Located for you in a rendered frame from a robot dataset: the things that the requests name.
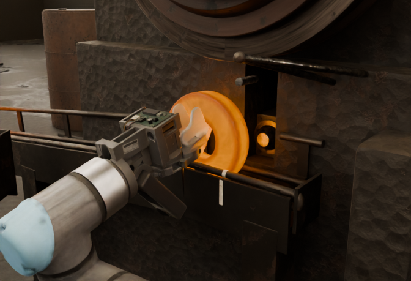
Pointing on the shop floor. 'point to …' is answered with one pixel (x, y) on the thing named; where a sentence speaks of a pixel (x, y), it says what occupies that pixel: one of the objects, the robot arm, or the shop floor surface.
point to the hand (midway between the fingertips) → (205, 126)
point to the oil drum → (65, 59)
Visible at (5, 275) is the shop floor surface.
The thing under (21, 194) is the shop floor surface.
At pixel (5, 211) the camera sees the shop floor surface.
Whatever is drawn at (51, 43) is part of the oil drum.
